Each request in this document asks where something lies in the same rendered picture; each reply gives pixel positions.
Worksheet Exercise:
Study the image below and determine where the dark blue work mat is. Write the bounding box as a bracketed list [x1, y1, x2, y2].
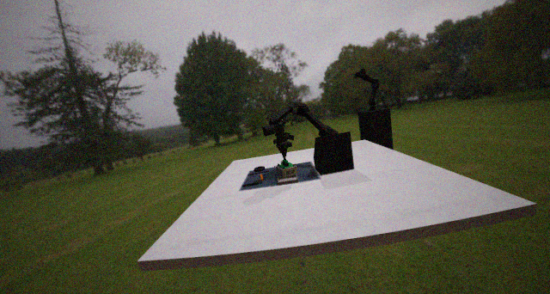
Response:
[238, 162, 321, 191]

